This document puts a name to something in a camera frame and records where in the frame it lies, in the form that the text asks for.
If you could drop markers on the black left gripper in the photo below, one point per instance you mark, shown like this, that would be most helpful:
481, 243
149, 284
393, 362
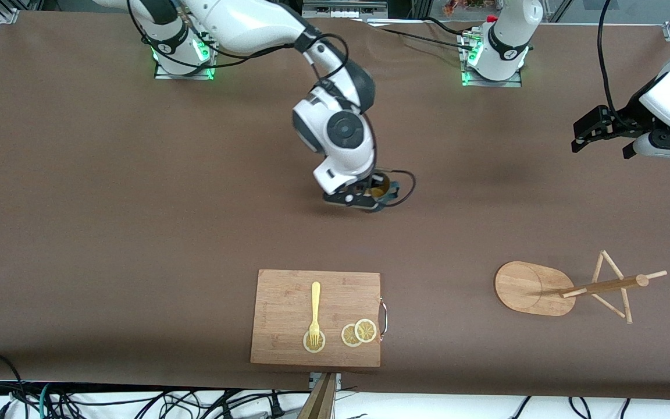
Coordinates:
624, 120

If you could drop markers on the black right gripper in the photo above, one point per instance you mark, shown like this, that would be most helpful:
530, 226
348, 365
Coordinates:
373, 183

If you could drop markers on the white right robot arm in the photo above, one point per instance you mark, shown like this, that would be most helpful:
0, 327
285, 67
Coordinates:
253, 23

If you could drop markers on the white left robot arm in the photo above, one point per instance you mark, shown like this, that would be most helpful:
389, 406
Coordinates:
509, 35

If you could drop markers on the wooden cup rack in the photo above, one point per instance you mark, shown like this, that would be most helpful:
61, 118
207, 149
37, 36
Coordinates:
527, 288

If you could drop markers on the yellow plastic fork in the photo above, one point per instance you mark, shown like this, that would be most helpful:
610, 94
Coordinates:
315, 302

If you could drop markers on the bamboo cutting board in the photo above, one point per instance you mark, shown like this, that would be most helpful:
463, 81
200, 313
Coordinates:
288, 314

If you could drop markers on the lemon slice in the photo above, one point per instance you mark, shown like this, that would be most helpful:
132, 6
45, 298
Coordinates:
320, 347
346, 336
366, 330

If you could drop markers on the grey power strip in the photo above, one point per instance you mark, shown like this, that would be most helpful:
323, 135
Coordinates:
344, 9

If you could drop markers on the orange red object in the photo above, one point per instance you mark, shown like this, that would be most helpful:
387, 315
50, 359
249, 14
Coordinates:
466, 7

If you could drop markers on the table cover sheet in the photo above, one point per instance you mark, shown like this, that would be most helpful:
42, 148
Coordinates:
137, 203

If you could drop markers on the black power plug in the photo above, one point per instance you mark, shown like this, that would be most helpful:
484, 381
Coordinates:
278, 407

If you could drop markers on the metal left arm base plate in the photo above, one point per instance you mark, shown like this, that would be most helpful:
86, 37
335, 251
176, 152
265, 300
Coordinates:
474, 82

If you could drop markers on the small metal bracket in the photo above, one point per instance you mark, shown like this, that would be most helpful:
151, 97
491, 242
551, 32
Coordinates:
338, 379

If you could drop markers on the wooden post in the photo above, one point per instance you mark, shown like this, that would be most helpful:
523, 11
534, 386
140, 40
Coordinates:
320, 401

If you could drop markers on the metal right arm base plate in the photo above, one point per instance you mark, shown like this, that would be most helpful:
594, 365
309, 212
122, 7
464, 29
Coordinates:
163, 73

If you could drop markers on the aluminium corner bracket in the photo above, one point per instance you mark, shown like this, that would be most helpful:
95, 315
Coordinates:
8, 17

